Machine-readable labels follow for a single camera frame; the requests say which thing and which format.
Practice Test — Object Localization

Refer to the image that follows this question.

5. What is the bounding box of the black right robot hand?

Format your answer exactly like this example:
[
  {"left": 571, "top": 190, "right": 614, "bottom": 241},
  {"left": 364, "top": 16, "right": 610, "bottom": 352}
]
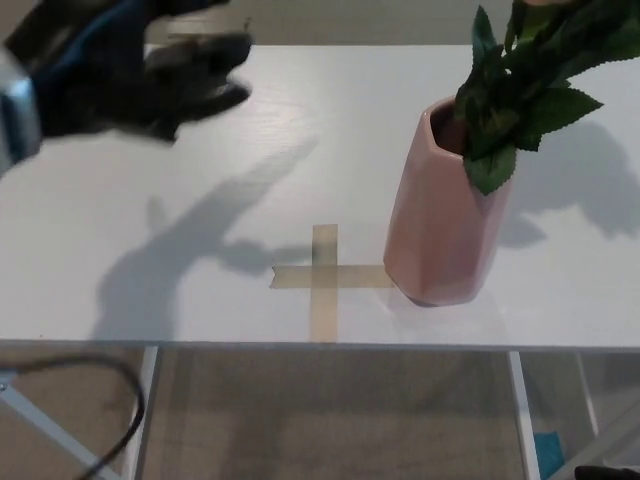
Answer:
[{"left": 573, "top": 464, "right": 640, "bottom": 480}]

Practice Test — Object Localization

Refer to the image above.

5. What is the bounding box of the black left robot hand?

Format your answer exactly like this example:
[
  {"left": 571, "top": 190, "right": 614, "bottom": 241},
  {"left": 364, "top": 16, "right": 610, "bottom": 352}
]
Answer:
[{"left": 3, "top": 0, "right": 254, "bottom": 147}]

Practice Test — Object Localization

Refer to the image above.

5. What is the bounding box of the pink rose bouquet green stem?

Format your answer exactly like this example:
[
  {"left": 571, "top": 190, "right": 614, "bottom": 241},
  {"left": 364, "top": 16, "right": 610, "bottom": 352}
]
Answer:
[{"left": 453, "top": 0, "right": 640, "bottom": 197}]

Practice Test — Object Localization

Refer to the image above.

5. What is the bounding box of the pink faceted ceramic vase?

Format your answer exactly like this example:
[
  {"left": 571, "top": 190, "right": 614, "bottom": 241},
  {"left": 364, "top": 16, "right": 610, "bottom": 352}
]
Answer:
[{"left": 383, "top": 95, "right": 514, "bottom": 306}]

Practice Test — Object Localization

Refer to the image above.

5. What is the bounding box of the teal floor object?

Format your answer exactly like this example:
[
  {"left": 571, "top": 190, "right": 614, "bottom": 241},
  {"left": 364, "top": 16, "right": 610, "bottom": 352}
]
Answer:
[{"left": 532, "top": 430, "right": 567, "bottom": 467}]

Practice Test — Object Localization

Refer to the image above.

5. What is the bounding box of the white table leg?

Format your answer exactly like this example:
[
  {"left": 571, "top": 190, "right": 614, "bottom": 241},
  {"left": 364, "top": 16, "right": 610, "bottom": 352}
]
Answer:
[
  {"left": 576, "top": 351, "right": 601, "bottom": 437},
  {"left": 122, "top": 346, "right": 161, "bottom": 480},
  {"left": 508, "top": 351, "right": 544, "bottom": 480}
]

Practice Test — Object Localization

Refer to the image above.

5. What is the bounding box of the light blue metal bar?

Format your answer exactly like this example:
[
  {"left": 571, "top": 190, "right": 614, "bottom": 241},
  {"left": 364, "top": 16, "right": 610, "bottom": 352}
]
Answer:
[{"left": 0, "top": 368, "right": 122, "bottom": 480}]

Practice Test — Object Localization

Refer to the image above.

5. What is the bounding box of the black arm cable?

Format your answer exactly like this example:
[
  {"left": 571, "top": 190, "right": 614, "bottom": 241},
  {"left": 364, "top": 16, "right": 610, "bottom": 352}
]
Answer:
[{"left": 0, "top": 353, "right": 147, "bottom": 480}]

